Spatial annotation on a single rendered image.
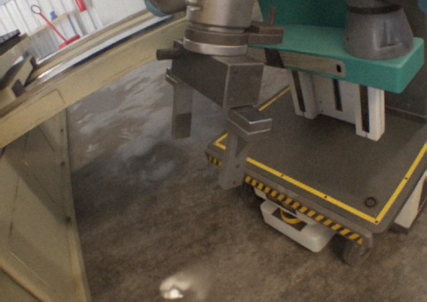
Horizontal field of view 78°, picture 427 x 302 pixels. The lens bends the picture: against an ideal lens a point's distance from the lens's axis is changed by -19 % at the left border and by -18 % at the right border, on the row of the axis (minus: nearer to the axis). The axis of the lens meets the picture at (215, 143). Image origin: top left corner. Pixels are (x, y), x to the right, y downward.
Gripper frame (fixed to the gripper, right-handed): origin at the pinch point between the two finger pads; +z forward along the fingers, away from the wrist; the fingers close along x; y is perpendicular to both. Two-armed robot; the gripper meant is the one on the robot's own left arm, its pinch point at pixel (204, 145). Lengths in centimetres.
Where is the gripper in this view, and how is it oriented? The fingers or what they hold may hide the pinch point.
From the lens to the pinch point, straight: 43.2
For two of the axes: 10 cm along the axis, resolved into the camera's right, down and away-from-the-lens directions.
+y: -8.4, 1.8, -5.1
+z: -1.1, 8.7, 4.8
